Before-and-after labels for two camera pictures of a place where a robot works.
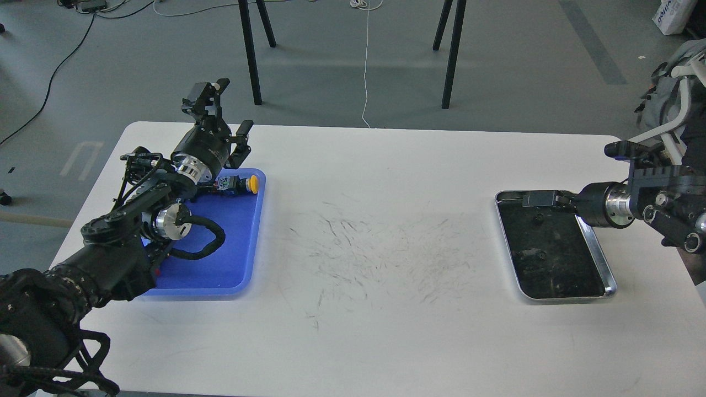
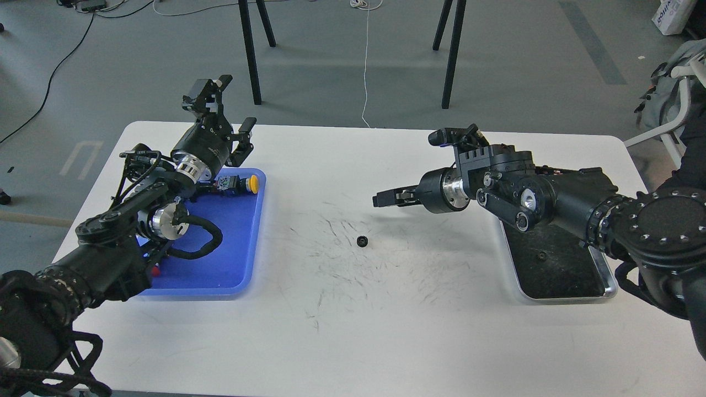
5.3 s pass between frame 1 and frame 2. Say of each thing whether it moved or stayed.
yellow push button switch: stayed
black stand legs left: stayed
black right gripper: moved
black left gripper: stayed
